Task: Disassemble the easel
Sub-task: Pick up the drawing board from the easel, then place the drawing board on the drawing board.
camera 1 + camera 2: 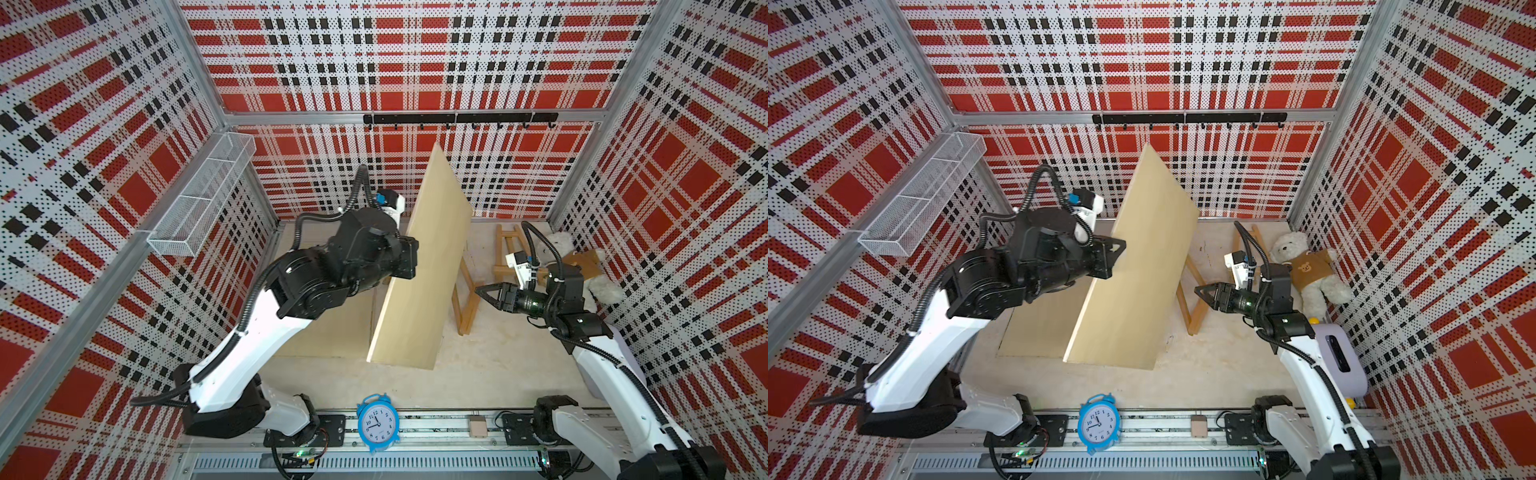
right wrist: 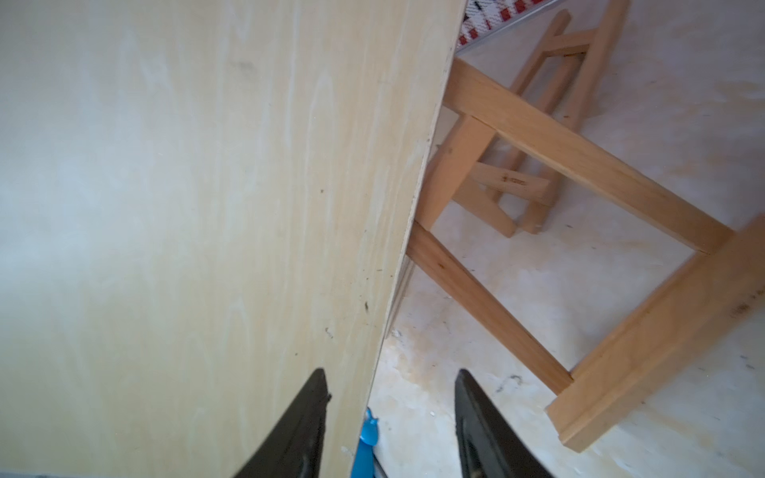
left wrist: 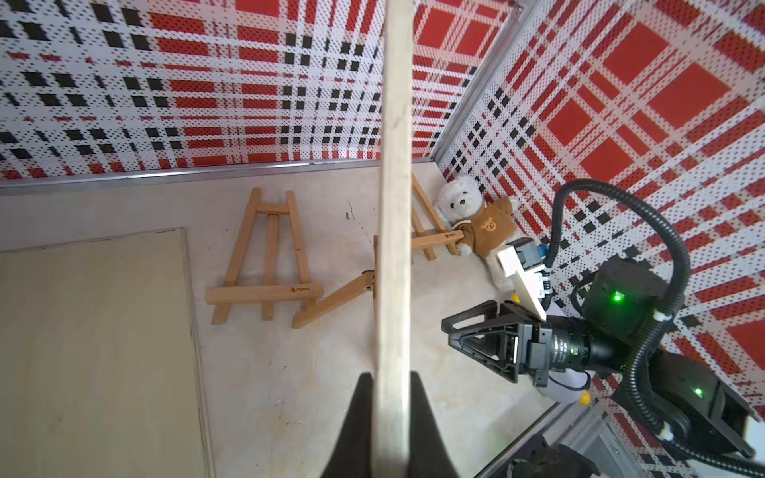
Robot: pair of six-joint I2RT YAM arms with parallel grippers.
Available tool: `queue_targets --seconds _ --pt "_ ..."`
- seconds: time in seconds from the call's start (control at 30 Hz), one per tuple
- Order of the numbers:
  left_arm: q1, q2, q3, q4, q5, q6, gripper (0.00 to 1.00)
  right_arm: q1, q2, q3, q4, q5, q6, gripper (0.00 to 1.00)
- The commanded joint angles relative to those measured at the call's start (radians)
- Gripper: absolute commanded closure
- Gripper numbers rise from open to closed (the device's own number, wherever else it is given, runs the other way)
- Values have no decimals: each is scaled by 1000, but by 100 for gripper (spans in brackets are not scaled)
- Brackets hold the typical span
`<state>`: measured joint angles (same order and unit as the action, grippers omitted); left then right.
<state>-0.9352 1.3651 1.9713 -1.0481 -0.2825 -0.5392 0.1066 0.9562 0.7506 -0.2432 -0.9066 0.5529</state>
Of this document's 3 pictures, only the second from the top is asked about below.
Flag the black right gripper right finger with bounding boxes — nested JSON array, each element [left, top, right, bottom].
[[454, 368, 552, 478]]

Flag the blue alarm clock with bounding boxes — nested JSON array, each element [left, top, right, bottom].
[[350, 408, 388, 478]]

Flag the plywood board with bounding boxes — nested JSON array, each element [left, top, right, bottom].
[[1, 1, 465, 477]]

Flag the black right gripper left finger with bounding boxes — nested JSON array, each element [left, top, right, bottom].
[[234, 368, 332, 478]]

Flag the wooden easel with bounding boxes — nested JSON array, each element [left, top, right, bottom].
[[405, 56, 765, 453], [444, 1, 630, 234]]

